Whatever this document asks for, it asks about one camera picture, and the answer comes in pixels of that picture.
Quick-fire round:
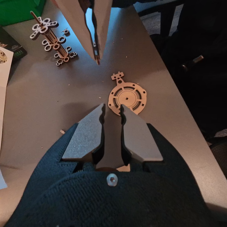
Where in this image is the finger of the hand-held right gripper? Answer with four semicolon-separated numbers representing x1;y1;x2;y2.
51;0;97;63
89;0;113;65

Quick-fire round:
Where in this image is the black printed box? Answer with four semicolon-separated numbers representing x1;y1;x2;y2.
0;27;28;63

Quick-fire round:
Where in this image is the dark bag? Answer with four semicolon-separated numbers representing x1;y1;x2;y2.
151;0;227;142

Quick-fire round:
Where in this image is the round wooden disc part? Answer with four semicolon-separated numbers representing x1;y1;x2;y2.
108;71;148;116

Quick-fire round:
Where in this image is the wooden ringed tower model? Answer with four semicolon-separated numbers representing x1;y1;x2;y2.
30;11;78;67

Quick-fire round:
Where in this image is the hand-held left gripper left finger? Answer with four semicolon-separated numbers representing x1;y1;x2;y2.
62;103;106;165

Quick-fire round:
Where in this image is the green box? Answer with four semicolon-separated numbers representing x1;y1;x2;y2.
0;0;47;27

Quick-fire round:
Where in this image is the black metal frame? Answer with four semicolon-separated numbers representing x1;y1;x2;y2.
137;0;185;37

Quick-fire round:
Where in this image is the white instruction sheet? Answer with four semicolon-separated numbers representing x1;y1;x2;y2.
0;46;14;190

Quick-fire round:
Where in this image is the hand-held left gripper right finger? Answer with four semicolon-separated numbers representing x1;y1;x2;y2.
120;104;163;166

